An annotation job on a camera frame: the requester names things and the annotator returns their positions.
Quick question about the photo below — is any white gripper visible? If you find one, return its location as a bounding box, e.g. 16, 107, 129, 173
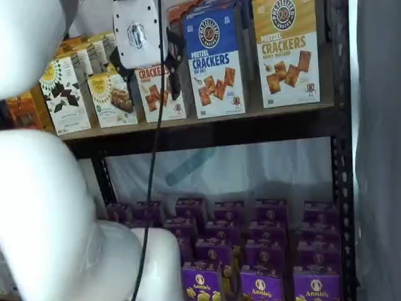
108, 0, 186, 100

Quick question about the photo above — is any blue white pretzel crackers box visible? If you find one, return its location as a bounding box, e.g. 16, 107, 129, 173
184, 0, 251, 18
182, 6, 246, 120

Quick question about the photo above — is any yellow white Simple Mills box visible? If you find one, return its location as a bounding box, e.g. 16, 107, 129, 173
55, 43, 95, 83
85, 40, 110, 75
100, 31, 119, 65

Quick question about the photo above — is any orange white pretzel crackers box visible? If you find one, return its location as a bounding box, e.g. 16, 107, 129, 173
165, 0, 197, 31
134, 63, 188, 124

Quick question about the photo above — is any Simple Mills bars box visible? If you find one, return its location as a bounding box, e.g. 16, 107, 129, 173
86, 72, 139, 129

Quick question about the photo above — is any Simple Mills dark brownie box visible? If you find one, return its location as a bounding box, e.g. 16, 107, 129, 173
39, 57, 92, 137

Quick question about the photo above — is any orange brown snack box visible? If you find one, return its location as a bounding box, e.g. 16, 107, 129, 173
3, 84, 56, 132

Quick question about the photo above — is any gold white pretzel crackers box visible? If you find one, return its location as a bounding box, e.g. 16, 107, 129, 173
251, 0, 326, 109

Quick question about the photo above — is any purple Annie's snack box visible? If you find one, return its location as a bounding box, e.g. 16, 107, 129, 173
254, 198, 289, 221
244, 240, 287, 269
105, 203, 135, 223
204, 220, 242, 241
164, 218, 199, 240
293, 272, 343, 301
180, 264, 222, 301
174, 197, 208, 219
302, 199, 340, 223
133, 200, 164, 221
214, 199, 246, 221
248, 220, 288, 243
239, 270, 286, 301
295, 242, 342, 270
195, 239, 233, 268
296, 223, 341, 246

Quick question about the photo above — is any tan wooden shelf board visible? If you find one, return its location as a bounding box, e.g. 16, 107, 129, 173
61, 102, 336, 142

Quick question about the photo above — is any teal tape strip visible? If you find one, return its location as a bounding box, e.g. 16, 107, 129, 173
165, 146, 217, 187

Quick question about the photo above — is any translucent white plastic sheet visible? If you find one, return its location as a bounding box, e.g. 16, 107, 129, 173
77, 137, 333, 218

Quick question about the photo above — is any grey curtain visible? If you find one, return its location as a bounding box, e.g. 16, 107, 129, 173
347, 0, 401, 301

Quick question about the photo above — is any thin black cable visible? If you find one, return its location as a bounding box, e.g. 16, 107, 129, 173
130, 0, 165, 301

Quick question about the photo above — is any black metal shelf frame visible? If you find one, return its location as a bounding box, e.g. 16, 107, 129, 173
67, 0, 358, 301

